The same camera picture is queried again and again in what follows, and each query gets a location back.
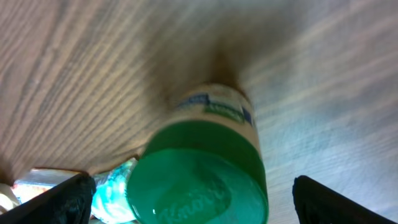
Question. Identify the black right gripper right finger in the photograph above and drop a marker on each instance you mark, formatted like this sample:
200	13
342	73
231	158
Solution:
318	204

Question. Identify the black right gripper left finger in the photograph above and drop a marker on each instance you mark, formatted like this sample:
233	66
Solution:
67	203

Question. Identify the green lid beige jar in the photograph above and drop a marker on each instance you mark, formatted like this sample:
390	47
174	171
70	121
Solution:
203	165

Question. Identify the orange Kleenex tissue pack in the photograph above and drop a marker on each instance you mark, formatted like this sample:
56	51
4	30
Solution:
38	181

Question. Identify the teal Kleenex tissue pack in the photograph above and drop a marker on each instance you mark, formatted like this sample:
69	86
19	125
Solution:
109	203

